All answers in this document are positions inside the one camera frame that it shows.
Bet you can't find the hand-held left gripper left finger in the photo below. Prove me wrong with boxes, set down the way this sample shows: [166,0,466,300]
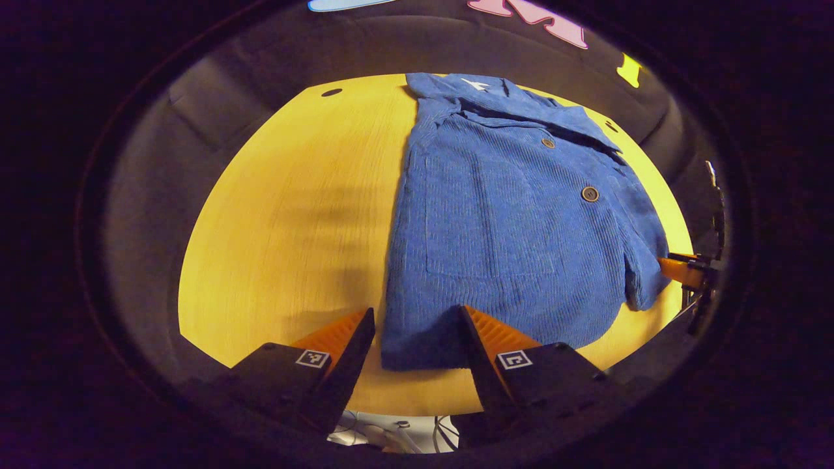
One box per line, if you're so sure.
[222,307,377,436]

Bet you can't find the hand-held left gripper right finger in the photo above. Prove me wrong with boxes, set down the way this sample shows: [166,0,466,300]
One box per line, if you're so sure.
[458,304,629,427]

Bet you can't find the blue corduroy jacket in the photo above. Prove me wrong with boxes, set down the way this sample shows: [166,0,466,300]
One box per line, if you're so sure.
[380,72,672,372]

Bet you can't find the tangle of white cables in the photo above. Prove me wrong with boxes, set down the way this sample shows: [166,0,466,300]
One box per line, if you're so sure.
[326,410,460,455]

